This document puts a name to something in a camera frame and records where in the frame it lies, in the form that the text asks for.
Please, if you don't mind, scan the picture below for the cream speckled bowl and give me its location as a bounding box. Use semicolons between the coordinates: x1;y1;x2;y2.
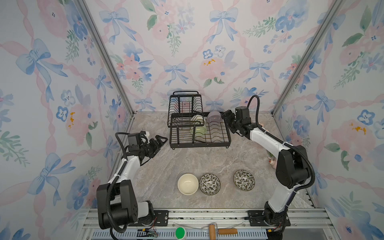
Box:
191;114;205;125

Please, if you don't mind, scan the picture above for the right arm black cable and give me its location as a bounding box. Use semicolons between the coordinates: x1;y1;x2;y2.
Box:
246;94;316;191

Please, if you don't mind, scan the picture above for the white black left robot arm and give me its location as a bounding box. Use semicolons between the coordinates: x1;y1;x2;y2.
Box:
96;131;168;233

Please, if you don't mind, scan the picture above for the light green bowl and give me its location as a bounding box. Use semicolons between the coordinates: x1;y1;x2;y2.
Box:
190;126;207;137

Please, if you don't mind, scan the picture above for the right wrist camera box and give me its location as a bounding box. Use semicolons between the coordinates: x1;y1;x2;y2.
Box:
235;106;252;126

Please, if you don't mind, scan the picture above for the black floral bowl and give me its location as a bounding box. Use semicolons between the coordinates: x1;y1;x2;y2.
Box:
233;170;256;192
199;174;221;196

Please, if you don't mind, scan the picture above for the black wire dish rack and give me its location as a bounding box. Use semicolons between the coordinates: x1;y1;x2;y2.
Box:
168;91;231;150

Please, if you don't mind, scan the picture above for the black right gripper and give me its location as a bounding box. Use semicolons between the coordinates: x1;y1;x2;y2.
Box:
221;109;242;133

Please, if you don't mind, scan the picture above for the right black floral bowl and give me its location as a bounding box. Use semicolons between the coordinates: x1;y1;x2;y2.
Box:
233;170;256;192

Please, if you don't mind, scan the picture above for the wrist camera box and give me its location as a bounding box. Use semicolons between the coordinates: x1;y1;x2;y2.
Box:
126;131;150;152
235;106;252;126

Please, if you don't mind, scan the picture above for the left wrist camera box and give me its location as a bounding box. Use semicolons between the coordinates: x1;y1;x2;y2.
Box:
126;131;150;152

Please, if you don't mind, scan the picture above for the left black floral bowl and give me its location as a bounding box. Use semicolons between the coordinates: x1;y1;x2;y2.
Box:
199;174;221;196

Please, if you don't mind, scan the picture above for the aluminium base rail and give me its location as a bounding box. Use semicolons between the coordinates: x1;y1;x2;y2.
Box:
79;207;340;240

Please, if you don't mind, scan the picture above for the green round button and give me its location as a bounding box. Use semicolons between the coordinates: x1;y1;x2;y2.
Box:
175;227;187;240

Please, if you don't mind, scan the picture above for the wooden handled tool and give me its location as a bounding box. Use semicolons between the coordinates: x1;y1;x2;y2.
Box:
209;223;238;240

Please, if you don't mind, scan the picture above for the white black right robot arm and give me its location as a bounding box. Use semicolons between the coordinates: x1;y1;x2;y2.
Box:
221;107;316;226

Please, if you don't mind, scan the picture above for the cream white bowl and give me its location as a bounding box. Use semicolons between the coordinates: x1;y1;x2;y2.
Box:
178;174;199;196

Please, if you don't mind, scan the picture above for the lavender bowl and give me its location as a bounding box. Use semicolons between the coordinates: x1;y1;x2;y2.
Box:
207;111;223;124

